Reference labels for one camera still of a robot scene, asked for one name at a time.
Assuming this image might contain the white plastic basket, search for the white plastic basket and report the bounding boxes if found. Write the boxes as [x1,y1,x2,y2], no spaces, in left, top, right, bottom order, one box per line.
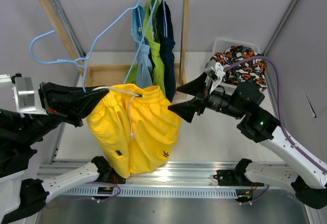
[213,37,261,89]

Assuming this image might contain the blue hanger of yellow shorts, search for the blue hanger of yellow shorts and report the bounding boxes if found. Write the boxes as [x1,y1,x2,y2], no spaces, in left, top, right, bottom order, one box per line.
[29,0,164,92]

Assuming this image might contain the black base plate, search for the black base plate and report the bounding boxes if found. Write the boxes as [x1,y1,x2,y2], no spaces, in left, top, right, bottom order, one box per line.
[213,159,264,187]
[97,172,126,185]

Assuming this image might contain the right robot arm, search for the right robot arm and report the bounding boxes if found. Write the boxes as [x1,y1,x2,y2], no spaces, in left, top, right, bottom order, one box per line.
[168,73,326,209]

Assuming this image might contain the aluminium mounting rail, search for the aluminium mounting rail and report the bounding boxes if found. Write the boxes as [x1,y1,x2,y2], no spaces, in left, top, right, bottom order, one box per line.
[37,161,236,188]

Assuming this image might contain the blue hanger of camouflage shorts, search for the blue hanger of camouflage shorts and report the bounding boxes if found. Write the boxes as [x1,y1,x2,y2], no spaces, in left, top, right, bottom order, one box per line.
[51,0,85,57]

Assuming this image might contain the lime green shorts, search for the lime green shorts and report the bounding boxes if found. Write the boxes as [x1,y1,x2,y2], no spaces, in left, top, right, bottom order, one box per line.
[126,0,166,93]

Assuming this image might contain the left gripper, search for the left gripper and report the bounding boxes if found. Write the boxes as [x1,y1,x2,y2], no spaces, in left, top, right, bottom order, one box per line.
[17,80,111,144]

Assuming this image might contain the light blue shorts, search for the light blue shorts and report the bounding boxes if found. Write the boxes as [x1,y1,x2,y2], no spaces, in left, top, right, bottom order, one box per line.
[130,6,153,88]

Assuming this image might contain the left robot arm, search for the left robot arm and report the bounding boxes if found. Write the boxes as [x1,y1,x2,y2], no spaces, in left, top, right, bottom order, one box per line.
[1,83,112,223]

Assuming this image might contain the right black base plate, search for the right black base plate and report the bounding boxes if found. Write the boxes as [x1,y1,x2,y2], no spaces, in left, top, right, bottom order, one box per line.
[213,159,264,187]

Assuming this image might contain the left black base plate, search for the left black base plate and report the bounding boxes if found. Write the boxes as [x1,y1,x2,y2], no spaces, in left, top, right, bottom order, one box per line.
[97,172,126,185]

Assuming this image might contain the yellow shorts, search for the yellow shorts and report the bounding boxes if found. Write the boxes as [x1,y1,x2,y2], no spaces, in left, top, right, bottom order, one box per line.
[86,84,181,179]

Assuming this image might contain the orange camouflage shorts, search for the orange camouflage shorts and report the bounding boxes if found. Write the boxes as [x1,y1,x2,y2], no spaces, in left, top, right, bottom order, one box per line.
[210,45,267,92]

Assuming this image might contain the navy blue shorts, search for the navy blue shorts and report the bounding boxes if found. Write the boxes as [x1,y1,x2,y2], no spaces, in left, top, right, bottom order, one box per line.
[156,3,176,101]

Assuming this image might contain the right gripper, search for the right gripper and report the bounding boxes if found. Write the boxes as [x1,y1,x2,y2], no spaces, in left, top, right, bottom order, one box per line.
[168,71,246,122]

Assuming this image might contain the wooden clothes rack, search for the wooden clothes rack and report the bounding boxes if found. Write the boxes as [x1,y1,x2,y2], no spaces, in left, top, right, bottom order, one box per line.
[38,0,190,86]

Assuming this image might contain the white slotted cable duct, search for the white slotted cable duct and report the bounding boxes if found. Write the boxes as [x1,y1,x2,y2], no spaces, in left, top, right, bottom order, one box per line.
[64,186,238,199]

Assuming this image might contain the blue hanger of light-blue shorts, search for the blue hanger of light-blue shorts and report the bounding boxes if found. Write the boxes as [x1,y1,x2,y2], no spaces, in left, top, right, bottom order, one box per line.
[136,6,143,34]

